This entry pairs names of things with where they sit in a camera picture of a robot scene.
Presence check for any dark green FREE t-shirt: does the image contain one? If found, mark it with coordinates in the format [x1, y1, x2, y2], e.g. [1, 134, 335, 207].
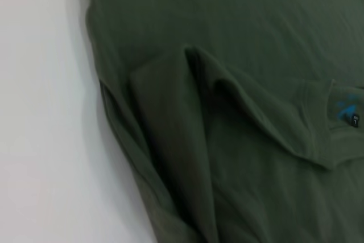
[76, 0, 364, 243]

